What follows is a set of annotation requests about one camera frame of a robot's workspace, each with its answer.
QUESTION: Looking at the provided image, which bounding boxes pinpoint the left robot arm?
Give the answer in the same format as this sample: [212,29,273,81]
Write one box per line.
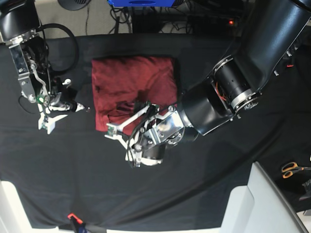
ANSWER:
[106,0,311,167]

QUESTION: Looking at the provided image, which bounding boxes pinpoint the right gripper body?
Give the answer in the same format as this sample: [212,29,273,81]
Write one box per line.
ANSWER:
[36,77,90,122]

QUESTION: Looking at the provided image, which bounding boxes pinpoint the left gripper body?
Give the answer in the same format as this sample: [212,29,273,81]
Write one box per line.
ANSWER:
[114,101,165,167]

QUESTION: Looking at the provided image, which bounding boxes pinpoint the black round lamp base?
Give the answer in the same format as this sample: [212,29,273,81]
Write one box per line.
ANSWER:
[58,0,91,11]

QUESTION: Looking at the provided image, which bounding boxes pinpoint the yellow handled scissors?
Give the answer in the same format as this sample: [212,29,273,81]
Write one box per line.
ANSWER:
[281,162,311,179]

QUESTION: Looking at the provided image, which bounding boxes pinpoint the blue clamp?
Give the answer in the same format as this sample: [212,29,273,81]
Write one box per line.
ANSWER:
[67,213,88,233]

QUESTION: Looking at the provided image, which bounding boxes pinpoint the blue box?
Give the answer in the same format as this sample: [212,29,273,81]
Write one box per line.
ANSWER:
[108,0,175,7]

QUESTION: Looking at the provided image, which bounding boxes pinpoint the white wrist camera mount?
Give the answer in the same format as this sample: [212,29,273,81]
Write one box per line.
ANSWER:
[104,123,119,140]

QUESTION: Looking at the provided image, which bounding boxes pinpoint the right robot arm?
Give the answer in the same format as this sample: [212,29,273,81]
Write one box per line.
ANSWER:
[0,0,89,130]

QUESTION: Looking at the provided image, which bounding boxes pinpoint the black table cloth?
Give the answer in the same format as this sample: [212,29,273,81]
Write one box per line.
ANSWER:
[0,45,311,231]

